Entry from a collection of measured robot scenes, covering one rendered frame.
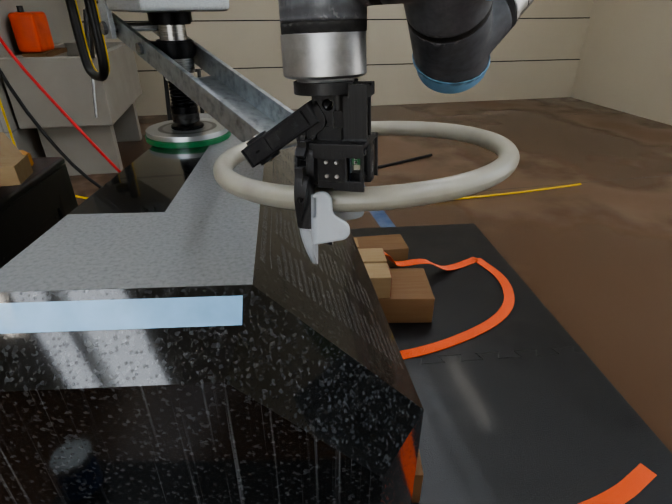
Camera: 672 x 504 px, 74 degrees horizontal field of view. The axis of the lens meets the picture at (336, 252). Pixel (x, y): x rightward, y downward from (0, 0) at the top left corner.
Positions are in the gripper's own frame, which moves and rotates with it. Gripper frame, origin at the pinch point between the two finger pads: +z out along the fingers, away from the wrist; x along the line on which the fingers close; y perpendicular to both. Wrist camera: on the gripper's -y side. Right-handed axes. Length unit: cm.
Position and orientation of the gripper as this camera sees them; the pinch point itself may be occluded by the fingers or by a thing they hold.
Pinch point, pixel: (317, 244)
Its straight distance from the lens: 58.5
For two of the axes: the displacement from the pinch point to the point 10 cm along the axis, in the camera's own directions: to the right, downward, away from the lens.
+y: 9.5, 1.0, -2.9
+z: 0.4, 9.0, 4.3
